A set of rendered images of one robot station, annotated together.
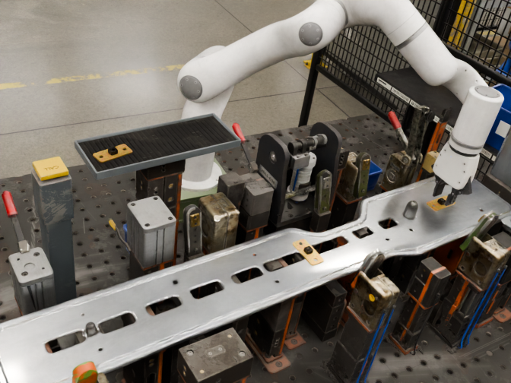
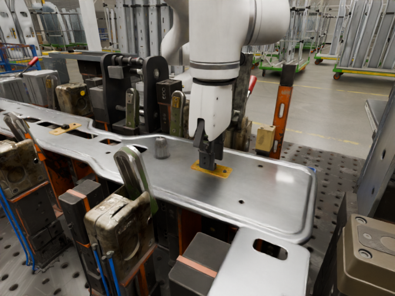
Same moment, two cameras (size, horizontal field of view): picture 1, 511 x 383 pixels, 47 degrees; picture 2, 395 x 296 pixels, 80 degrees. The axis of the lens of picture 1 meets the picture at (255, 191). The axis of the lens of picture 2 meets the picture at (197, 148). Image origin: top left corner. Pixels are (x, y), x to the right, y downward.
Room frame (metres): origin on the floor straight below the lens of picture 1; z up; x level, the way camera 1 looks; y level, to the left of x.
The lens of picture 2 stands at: (1.14, -0.88, 1.27)
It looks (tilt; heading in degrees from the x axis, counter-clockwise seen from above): 28 degrees down; 66
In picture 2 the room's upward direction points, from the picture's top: straight up
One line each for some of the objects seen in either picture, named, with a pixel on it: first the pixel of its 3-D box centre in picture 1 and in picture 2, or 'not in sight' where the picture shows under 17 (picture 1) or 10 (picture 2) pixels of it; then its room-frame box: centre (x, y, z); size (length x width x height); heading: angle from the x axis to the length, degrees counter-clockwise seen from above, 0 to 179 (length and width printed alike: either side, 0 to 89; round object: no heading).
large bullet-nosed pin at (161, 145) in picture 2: (411, 210); (161, 149); (1.26, -0.41, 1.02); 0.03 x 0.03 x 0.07
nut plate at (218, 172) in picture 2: (441, 201); (211, 166); (1.34, -0.51, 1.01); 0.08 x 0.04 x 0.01; 129
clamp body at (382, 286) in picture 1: (361, 330); (32, 205); (0.95, -0.30, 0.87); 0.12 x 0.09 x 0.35; 38
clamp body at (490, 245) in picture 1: (467, 292); (131, 278); (1.14, -0.59, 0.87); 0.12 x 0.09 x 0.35; 38
